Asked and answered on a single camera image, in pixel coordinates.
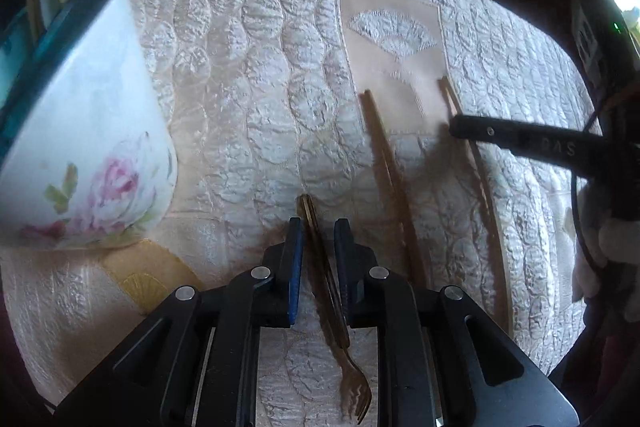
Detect brown wooden chopstick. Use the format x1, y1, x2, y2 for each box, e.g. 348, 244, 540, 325
359, 90, 432, 288
438, 76, 511, 333

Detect gold metal fork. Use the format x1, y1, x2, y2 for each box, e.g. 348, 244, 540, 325
297, 194, 372, 426

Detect right hand white glove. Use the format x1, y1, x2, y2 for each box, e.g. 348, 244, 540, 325
572, 206, 639, 323

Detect white quilted table cloth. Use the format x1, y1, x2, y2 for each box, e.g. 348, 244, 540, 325
1, 0, 592, 403

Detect floral utensil holder teal rim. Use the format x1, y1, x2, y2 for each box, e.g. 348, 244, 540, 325
1, 0, 178, 251

